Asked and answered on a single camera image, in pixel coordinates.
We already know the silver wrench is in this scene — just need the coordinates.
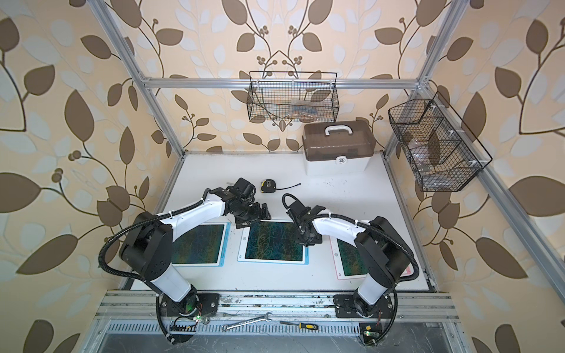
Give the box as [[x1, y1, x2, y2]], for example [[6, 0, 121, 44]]
[[222, 312, 272, 332]]

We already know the black wire basket right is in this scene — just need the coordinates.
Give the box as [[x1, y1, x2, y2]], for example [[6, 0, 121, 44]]
[[388, 92, 492, 192]]

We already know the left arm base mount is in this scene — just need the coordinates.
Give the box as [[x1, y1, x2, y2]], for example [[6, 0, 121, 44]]
[[157, 293, 220, 319]]

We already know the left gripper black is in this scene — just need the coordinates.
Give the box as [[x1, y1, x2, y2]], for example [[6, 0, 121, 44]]
[[235, 201, 274, 227]]

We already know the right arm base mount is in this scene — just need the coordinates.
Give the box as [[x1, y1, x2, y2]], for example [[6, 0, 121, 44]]
[[333, 294, 395, 320]]

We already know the brown lid storage box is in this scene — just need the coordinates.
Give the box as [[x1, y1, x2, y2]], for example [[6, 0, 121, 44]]
[[303, 121, 376, 177]]

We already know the pink writing tablet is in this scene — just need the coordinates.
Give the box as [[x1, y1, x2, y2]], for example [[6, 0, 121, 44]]
[[328, 233, 418, 281]]

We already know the blue writing tablet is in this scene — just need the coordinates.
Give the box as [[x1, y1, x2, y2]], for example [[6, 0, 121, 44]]
[[172, 223, 230, 267], [237, 221, 309, 265]]

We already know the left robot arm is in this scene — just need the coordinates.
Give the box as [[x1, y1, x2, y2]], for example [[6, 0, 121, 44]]
[[98, 178, 272, 307]]

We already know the yellow black screwdriver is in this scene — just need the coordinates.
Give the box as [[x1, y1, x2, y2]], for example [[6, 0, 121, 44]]
[[280, 321, 319, 331]]

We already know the black wire basket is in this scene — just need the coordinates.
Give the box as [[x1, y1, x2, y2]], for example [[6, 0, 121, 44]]
[[246, 70, 340, 124], [388, 92, 492, 192]]

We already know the black yellow tape measure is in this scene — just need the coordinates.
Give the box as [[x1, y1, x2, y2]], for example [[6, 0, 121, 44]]
[[260, 179, 301, 194]]

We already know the aluminium frame rail front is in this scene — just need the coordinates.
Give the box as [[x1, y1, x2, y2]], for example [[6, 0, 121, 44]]
[[95, 291, 460, 323]]

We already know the black wire basket back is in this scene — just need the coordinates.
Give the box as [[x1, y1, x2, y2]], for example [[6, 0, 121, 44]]
[[246, 70, 340, 124]]

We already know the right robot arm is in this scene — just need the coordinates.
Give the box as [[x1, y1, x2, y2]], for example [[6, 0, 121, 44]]
[[282, 194, 420, 318]]

